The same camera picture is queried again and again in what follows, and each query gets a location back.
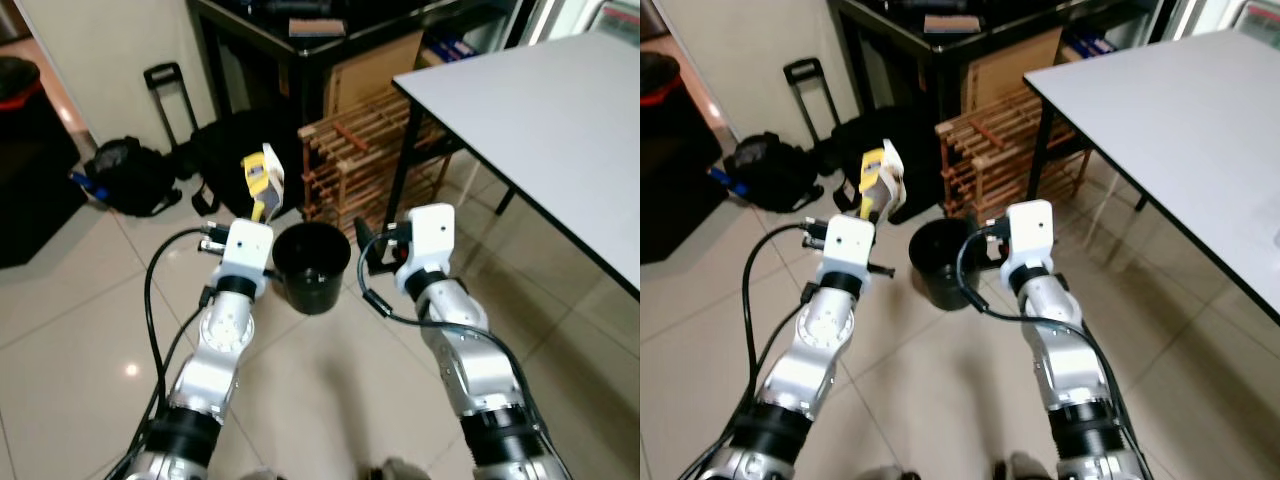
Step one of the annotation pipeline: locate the yellow packet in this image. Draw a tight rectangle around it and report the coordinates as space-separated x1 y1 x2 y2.
858 140 907 221
242 143 287 223

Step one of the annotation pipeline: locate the black rubbish bin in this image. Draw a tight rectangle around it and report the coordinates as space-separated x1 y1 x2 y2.
272 222 353 316
908 218 991 311

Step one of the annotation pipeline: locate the black bin with red band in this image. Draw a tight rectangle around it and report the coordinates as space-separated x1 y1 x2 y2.
640 50 728 263
0 57 89 269

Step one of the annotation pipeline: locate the black backpack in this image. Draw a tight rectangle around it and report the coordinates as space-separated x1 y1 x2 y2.
712 132 823 213
72 137 183 218

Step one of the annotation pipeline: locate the black trolley bag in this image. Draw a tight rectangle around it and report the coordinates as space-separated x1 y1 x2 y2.
783 58 946 223
143 62 306 218

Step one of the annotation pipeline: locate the wooden slatted rack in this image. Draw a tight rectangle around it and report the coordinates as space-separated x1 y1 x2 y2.
937 85 1091 226
298 90 481 241

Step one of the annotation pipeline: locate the grey table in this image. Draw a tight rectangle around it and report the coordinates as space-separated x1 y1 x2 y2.
1023 28 1280 326
385 30 641 301

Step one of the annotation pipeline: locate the blue white carton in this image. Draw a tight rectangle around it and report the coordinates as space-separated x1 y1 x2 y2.
425 35 483 63
1065 30 1118 58

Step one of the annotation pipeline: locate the black desk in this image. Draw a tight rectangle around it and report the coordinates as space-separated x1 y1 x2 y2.
188 0 536 166
835 0 1179 161

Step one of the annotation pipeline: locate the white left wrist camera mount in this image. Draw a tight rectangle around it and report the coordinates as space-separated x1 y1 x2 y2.
215 220 274 286
822 215 878 281

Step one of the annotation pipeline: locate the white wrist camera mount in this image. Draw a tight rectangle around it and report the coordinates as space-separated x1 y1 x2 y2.
398 205 453 291
1000 200 1056 281
822 215 878 281
215 220 274 286

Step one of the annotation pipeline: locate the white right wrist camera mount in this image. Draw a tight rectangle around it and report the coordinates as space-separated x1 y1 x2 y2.
1000 200 1056 281
398 205 453 291

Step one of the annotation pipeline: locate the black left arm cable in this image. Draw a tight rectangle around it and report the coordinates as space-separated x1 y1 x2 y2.
105 225 226 480
690 222 826 480

